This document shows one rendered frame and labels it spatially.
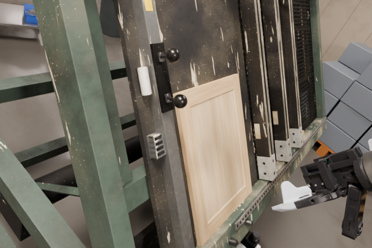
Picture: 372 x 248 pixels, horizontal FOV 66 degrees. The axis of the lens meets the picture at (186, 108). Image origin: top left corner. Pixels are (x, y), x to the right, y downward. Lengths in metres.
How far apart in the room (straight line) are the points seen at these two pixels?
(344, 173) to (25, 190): 1.07
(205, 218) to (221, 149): 0.27
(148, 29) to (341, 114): 3.33
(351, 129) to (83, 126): 3.53
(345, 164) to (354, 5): 4.67
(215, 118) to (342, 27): 4.29
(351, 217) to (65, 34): 0.69
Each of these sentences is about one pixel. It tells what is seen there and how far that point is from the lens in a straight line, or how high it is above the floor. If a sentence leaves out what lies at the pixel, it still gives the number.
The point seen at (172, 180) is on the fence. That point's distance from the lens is 0.92.
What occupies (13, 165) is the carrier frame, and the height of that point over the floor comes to 0.79.
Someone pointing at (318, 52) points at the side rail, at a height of 1.33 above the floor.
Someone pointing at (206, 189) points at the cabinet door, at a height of 1.04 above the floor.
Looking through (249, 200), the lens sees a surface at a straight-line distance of 1.40.
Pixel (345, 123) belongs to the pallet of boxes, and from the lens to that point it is 3.95.
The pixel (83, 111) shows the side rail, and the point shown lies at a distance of 0.68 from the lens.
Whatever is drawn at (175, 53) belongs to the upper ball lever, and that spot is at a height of 1.53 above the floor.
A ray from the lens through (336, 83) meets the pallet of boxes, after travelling 3.92.
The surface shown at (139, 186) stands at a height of 1.11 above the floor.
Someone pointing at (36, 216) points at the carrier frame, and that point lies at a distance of 1.21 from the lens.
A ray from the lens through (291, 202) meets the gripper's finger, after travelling 0.68.
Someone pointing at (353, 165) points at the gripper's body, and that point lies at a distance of 0.65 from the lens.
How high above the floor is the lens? 1.80
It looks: 31 degrees down
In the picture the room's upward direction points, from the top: 24 degrees clockwise
